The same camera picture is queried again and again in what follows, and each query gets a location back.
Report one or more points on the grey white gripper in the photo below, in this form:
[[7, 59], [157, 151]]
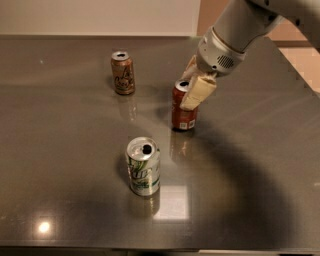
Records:
[[215, 55]]

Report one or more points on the red coke can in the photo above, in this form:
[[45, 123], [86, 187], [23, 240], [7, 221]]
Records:
[[181, 119]]

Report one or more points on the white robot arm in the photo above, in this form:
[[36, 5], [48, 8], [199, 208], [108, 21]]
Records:
[[244, 21]]

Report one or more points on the brown La Croix can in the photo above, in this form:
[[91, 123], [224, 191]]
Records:
[[123, 72]]

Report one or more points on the silver green 7up can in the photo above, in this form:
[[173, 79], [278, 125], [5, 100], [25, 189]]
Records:
[[143, 163]]

